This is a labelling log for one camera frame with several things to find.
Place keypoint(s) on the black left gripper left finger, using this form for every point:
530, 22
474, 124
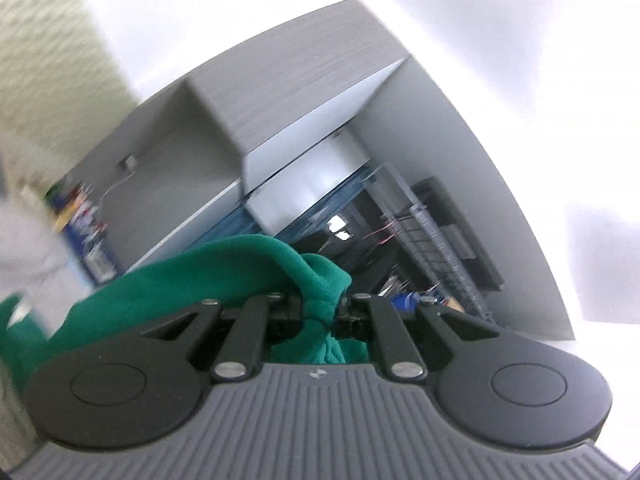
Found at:
229, 342

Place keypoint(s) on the green hooded sweatshirt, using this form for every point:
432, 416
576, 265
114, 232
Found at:
230, 270

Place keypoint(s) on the quilted cream headboard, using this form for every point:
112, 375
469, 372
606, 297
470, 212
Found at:
61, 90

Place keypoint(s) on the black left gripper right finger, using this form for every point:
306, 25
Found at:
408, 346

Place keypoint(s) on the grey white wardrobe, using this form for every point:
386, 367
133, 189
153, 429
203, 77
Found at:
333, 85

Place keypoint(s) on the grey bed sheet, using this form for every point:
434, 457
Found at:
38, 267

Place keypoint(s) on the blue sports jersey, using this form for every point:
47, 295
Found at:
406, 301

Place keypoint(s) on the metal clothes rack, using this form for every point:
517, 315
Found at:
418, 233

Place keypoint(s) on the cluttered blue bedside table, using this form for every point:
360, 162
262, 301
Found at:
76, 218

